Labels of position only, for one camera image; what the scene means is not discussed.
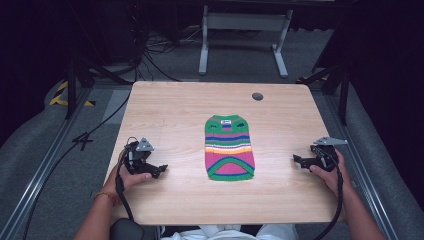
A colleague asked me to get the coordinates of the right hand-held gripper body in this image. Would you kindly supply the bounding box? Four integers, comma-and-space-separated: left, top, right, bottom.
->
309, 136, 349, 173

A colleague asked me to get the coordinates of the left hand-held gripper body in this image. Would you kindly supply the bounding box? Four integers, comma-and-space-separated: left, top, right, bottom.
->
123, 137, 156, 175

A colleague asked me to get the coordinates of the striped knitted pet sweater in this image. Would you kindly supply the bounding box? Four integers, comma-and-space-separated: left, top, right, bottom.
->
204, 114, 256, 183

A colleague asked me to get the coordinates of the person's left hand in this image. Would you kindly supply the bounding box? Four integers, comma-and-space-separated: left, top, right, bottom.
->
105, 163, 153, 200

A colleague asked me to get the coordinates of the person's right hand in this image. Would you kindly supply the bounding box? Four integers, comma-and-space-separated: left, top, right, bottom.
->
309, 149, 352, 198

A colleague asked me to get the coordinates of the black metal stand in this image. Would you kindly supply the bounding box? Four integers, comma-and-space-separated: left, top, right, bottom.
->
63, 56, 136, 120
297, 63, 352, 127

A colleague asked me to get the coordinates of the person's white clothing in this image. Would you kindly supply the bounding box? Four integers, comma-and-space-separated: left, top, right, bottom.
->
160, 223, 299, 240

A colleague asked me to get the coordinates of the yellow black floor tape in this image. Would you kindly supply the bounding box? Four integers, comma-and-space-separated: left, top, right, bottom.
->
49, 80, 97, 108

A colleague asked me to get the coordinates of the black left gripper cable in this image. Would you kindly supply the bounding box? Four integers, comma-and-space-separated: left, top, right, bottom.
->
114, 136, 139, 222

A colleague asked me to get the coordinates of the grey metal floor rail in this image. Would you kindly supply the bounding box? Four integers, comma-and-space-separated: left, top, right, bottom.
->
0, 87, 93, 240
324, 94, 401, 240

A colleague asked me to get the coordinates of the thin orange bracelet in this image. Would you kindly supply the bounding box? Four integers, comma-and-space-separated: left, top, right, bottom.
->
93, 191, 120, 206

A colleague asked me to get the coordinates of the long black floor cable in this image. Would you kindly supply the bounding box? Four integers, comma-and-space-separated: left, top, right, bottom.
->
21, 89, 133, 240

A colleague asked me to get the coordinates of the tangle of black floor cables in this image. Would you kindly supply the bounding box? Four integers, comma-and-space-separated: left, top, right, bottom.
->
133, 24, 204, 83

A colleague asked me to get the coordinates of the grey metal table frame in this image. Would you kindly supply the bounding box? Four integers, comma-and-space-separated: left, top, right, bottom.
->
198, 4, 295, 79

